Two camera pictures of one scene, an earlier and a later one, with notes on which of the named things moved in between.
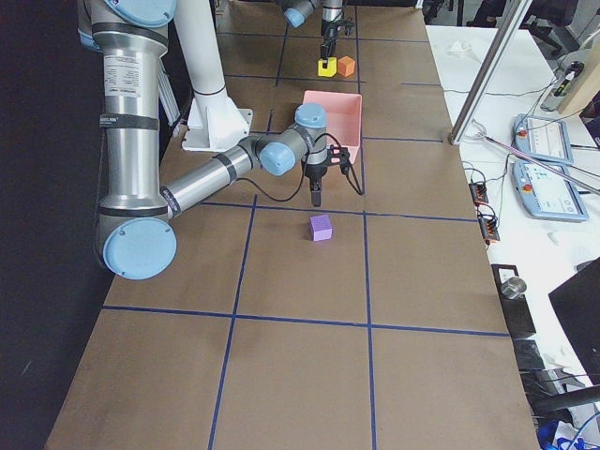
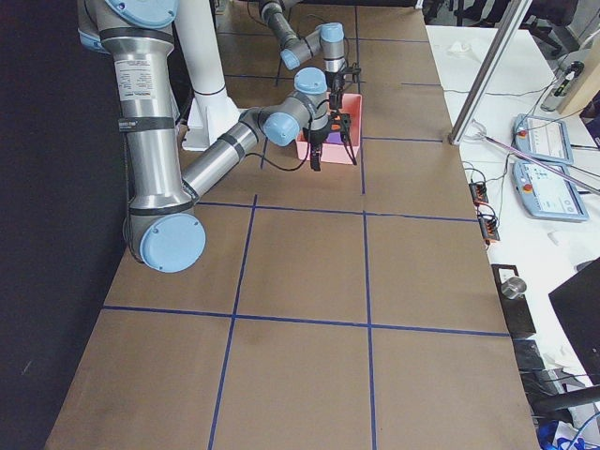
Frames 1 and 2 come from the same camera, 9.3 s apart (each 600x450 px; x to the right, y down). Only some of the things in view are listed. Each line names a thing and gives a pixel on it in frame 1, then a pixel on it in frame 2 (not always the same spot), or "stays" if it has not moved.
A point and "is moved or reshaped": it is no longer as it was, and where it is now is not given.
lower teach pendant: x=547 y=196 stays
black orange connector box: x=479 y=193 stays
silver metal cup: x=514 y=288 stays
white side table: x=531 y=172 stays
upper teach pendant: x=542 y=138 stays
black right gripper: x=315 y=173 -> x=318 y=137
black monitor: x=577 y=303 stays
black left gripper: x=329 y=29 -> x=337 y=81
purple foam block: x=321 y=228 is moved or reshaped
